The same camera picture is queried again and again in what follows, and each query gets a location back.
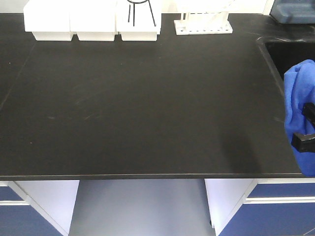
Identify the dark blue device base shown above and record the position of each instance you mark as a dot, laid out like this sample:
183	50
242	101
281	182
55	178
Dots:
294	11

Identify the white plastic bin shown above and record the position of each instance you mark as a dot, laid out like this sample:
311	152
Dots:
48	20
144	29
93	20

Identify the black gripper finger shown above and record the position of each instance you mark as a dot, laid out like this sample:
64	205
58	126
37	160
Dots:
303	143
308	112

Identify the black lab sink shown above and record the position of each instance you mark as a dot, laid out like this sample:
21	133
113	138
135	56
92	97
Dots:
281	54

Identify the right blue white cabinet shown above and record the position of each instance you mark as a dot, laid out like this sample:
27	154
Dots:
261	206

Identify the black wire tripod stand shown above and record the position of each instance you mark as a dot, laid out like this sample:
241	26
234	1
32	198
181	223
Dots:
133	3

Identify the blue white cabinet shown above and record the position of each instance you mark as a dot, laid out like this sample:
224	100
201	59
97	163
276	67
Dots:
261	206
37	207

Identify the left blue white cabinet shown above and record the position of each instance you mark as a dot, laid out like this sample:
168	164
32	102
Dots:
37	207

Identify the white test tube rack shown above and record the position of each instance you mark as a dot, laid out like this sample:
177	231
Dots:
203	17

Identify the middle white plastic bin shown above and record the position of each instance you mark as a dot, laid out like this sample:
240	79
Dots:
93	20

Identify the left white plastic bin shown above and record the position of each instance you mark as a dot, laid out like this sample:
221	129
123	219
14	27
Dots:
48	20

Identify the blue microfiber cloth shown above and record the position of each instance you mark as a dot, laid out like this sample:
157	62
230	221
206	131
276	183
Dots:
299	89

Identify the right white plastic bin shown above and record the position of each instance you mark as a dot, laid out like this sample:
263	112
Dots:
144	29

